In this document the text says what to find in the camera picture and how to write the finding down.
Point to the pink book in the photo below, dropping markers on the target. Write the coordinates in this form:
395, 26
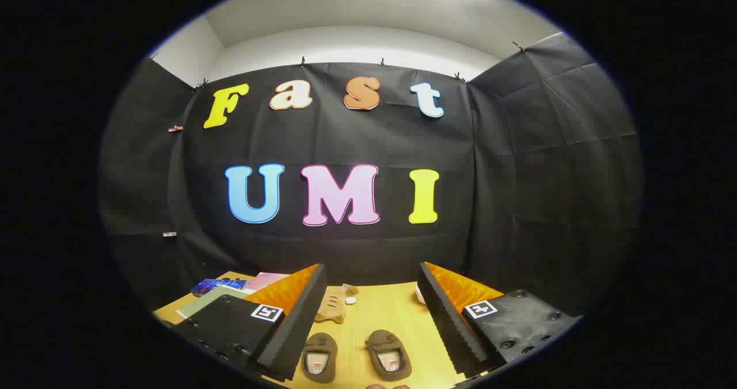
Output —
266, 279

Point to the blue book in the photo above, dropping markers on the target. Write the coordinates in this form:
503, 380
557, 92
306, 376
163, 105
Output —
216, 286

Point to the brown fuzzy shoe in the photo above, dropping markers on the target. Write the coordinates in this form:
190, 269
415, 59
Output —
384, 339
322, 341

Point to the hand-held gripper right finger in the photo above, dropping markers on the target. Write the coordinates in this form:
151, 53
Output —
452, 325

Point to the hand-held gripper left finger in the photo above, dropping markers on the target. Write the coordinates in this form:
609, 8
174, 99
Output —
291, 331

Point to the cream fabric storage box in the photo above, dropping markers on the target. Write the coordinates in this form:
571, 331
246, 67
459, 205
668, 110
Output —
204, 304

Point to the small white plush toy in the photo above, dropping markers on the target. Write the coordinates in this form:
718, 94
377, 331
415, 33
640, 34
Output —
420, 294

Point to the brown bread plush toy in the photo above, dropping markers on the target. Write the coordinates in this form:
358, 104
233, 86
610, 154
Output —
333, 308

